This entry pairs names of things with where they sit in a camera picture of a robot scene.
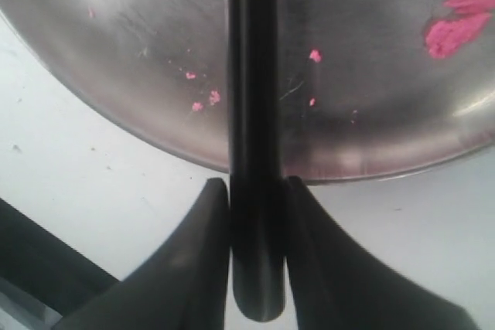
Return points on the pink sand crumb clump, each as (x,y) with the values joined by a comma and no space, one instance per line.
(467,19)

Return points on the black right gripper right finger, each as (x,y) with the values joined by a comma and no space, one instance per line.
(337,284)

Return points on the black knife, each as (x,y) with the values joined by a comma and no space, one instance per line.
(255,174)

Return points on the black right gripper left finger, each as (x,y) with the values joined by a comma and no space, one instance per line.
(183,285)

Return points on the round steel plate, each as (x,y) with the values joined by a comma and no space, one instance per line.
(360,94)

